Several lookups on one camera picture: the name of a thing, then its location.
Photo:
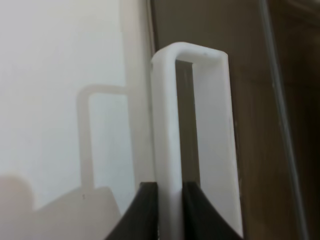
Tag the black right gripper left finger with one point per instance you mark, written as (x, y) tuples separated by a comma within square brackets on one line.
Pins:
[(140, 221)]

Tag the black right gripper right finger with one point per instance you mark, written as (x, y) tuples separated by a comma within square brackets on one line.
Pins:
[(201, 220)]

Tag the white bottom drawer handle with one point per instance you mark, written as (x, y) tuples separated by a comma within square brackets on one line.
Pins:
[(215, 135)]

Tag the white drawer cabinet frame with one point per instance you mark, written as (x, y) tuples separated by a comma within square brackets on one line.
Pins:
[(137, 50)]

